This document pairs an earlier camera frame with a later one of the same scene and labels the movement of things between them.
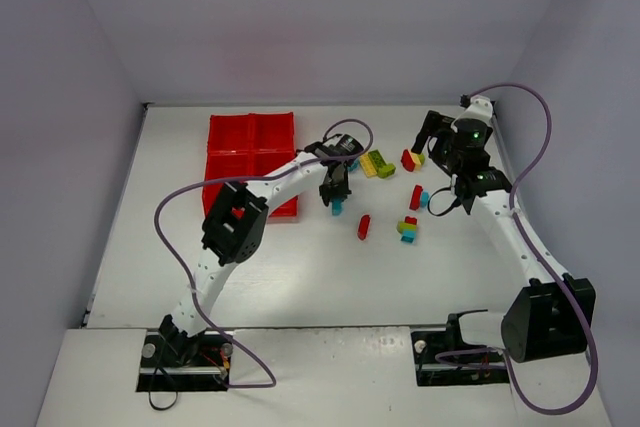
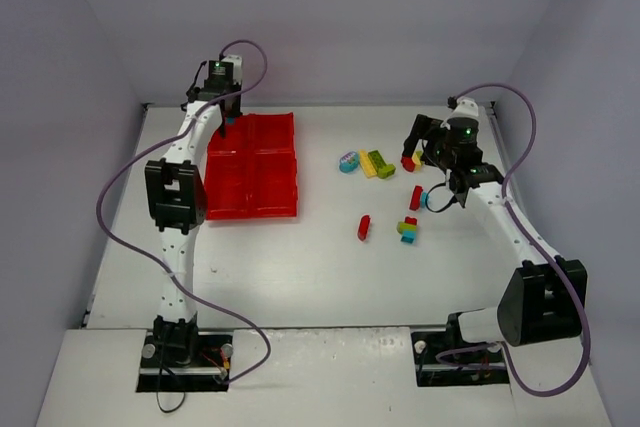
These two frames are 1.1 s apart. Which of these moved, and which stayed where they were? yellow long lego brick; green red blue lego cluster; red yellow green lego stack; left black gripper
Moved: left black gripper
Stayed: yellow long lego brick; green red blue lego cluster; red yellow green lego stack
